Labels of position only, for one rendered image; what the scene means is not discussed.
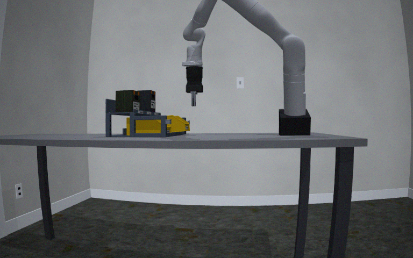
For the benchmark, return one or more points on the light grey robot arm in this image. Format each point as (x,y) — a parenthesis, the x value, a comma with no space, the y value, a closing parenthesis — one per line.
(293,47)

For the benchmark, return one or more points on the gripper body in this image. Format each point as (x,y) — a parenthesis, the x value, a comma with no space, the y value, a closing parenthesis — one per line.
(194,73)

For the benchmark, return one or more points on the yellow storage bin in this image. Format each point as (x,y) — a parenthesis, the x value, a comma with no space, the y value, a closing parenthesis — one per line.
(147,126)
(178,124)

